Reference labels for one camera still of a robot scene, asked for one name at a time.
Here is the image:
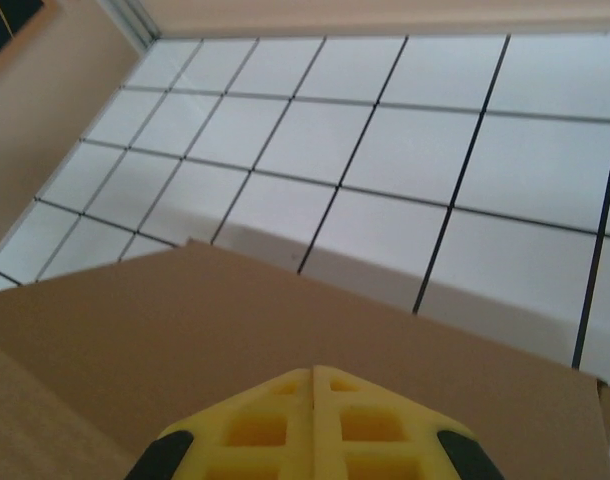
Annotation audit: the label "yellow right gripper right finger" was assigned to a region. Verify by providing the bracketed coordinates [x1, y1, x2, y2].
[313, 364, 499, 480]

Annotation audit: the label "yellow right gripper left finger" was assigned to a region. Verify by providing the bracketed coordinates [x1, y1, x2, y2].
[127, 367, 317, 480]

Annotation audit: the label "brown cardboard box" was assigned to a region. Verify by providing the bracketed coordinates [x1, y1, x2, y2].
[0, 238, 610, 480]

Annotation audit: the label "aluminium corner post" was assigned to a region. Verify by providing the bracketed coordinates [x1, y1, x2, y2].
[115, 0, 162, 51]

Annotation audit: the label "dark wall panel gold lines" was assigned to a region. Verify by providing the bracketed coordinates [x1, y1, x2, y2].
[0, 0, 59, 66]

